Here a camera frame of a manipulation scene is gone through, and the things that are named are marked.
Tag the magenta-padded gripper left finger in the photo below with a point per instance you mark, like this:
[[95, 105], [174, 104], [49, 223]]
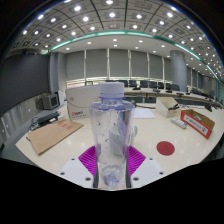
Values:
[[87, 160]]

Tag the black flat device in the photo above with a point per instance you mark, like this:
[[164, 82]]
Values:
[[48, 118]]

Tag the flat round red coaster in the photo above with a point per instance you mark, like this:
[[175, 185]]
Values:
[[165, 148]]

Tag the white paper sheet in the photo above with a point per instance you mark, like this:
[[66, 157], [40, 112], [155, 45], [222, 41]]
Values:
[[145, 114]]

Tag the round ceiling lights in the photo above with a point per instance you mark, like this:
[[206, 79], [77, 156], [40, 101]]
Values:
[[109, 2]]

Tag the row of black office chairs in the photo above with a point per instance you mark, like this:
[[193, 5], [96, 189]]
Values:
[[133, 83]]

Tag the clear plastic water bottle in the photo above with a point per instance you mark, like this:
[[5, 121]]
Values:
[[111, 133]]

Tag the flat brown cardboard sheet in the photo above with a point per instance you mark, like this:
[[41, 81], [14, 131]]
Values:
[[53, 135]]

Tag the large white cardboard box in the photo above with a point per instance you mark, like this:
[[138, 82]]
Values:
[[80, 101]]

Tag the open brown red-labelled cardboard box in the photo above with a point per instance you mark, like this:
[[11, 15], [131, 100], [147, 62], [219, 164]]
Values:
[[196, 125]]

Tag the small open white box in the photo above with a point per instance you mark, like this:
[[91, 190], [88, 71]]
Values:
[[164, 109]]

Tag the black hand tool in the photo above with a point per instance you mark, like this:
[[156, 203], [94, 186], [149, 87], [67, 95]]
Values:
[[174, 107]]

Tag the grey box-shaped monitor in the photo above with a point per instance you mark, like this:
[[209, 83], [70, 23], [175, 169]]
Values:
[[50, 101]]

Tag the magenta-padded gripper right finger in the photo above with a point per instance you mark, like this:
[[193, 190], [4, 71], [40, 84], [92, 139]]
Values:
[[136, 160]]

